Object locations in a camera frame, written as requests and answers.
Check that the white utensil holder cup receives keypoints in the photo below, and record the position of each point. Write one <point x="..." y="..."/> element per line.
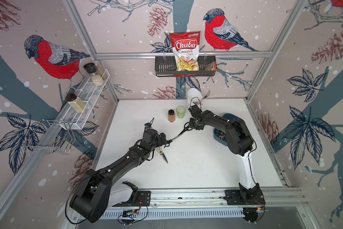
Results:
<point x="194" y="97"/>

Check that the green translucent cup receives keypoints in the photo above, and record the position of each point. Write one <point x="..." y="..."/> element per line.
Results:
<point x="181" y="110"/>

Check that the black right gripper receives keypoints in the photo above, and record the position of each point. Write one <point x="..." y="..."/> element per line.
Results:
<point x="198" y="128"/>

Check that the black wire wall basket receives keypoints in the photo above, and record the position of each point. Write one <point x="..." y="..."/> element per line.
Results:
<point x="166" y="67"/>

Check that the teal plastic storage box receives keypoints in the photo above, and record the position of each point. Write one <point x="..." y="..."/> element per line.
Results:
<point x="219" y="135"/>

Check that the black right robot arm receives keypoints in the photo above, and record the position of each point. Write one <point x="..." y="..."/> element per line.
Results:
<point x="239" y="141"/>

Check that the red Chuba chips bag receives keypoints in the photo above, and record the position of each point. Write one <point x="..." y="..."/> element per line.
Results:
<point x="185" y="47"/>

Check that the cream kitchen shears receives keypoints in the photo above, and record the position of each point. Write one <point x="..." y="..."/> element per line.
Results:
<point x="161" y="153"/>

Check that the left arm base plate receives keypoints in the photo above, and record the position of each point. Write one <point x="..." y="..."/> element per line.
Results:
<point x="136" y="199"/>

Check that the clear glass jar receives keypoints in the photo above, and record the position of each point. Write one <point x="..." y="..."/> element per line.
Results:
<point x="100" y="69"/>

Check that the white wire wall shelf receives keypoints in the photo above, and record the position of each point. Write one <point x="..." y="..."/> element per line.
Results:
<point x="87" y="95"/>

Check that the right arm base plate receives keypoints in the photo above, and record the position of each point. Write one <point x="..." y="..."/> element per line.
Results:
<point x="244" y="197"/>

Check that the brown spice jar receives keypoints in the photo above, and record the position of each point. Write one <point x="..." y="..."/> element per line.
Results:
<point x="171" y="115"/>

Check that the black lid spice grinder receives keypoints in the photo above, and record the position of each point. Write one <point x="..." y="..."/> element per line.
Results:
<point x="95" y="77"/>

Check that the chrome wire rack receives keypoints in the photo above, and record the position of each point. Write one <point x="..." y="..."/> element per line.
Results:
<point x="52" y="136"/>

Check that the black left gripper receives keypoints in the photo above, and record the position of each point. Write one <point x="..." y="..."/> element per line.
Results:
<point x="161" y="142"/>

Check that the small black scissors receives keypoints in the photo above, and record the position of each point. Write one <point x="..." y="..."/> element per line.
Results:
<point x="185" y="129"/>

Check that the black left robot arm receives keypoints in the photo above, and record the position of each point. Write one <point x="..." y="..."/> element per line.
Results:
<point x="91" y="195"/>

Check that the pink handled utensil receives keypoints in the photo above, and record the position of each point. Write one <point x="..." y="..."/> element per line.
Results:
<point x="207" y="94"/>

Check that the yellow liquid glass bottle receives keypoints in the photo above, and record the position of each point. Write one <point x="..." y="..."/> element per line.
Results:
<point x="76" y="103"/>

